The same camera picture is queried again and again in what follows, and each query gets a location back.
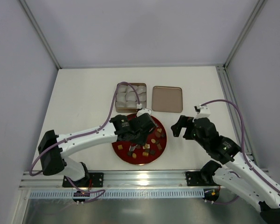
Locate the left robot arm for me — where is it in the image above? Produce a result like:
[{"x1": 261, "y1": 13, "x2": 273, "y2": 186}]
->
[{"x1": 38, "y1": 113, "x2": 157, "y2": 186}]

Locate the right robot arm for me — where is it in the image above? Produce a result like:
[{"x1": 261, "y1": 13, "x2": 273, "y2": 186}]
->
[{"x1": 171, "y1": 115, "x2": 280, "y2": 224}]

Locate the large brown oval chocolate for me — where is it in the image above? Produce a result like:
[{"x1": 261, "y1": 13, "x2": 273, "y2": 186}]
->
[{"x1": 155, "y1": 131, "x2": 161, "y2": 138}]

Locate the white bar chocolate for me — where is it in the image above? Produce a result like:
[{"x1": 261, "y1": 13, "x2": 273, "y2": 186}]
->
[{"x1": 143, "y1": 144, "x2": 150, "y2": 149}]

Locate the red round tray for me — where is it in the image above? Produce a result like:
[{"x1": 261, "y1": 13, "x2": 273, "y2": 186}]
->
[{"x1": 112, "y1": 117, "x2": 167, "y2": 165}]

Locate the gold tin box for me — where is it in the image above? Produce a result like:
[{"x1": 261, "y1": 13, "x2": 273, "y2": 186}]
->
[{"x1": 115, "y1": 83, "x2": 147, "y2": 113}]

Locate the gold tin lid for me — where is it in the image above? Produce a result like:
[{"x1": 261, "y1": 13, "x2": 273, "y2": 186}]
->
[{"x1": 152, "y1": 86, "x2": 183, "y2": 113}]

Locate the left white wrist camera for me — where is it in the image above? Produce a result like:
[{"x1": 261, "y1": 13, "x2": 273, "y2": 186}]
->
[{"x1": 136, "y1": 108, "x2": 152, "y2": 117}]

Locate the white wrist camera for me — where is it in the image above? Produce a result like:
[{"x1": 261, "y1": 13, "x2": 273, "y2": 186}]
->
[
  {"x1": 136, "y1": 108, "x2": 152, "y2": 117},
  {"x1": 194, "y1": 105, "x2": 210, "y2": 119}
]

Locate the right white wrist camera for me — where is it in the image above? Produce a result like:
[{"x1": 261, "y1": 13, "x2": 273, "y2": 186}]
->
[{"x1": 194, "y1": 105, "x2": 210, "y2": 119}]

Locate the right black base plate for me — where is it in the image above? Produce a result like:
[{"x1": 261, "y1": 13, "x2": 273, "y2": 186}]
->
[{"x1": 185, "y1": 171, "x2": 207, "y2": 187}]

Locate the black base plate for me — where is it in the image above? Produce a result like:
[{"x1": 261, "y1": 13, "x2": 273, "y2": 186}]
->
[
  {"x1": 185, "y1": 171, "x2": 207, "y2": 187},
  {"x1": 71, "y1": 172, "x2": 104, "y2": 188}
]

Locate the right aluminium frame rail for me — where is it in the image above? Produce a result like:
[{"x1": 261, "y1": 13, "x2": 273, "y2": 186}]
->
[{"x1": 216, "y1": 64, "x2": 257, "y2": 164}]

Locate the slotted cable duct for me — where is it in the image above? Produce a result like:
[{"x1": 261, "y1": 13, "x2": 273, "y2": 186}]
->
[{"x1": 29, "y1": 189, "x2": 204, "y2": 199}]

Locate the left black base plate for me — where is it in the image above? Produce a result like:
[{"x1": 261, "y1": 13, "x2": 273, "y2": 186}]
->
[{"x1": 71, "y1": 172, "x2": 104, "y2": 188}]

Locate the aluminium front rail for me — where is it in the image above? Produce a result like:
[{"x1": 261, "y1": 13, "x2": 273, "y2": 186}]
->
[{"x1": 18, "y1": 169, "x2": 270, "y2": 190}]

